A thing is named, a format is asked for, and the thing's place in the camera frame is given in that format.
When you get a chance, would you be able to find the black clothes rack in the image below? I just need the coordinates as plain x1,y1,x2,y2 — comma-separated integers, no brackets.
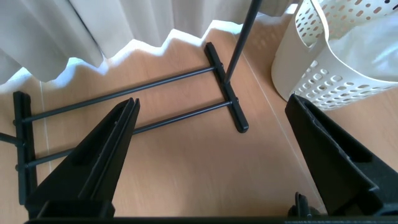
0,0,264,206

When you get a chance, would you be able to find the white laundry basket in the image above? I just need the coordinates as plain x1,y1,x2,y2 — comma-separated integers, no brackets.
271,0,398,111

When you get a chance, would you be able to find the beige curtain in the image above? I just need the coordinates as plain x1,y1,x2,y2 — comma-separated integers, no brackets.
0,0,299,85

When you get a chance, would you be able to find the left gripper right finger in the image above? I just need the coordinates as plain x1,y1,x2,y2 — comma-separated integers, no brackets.
285,94,398,217

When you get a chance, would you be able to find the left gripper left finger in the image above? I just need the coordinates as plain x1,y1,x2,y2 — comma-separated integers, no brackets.
24,98,141,218

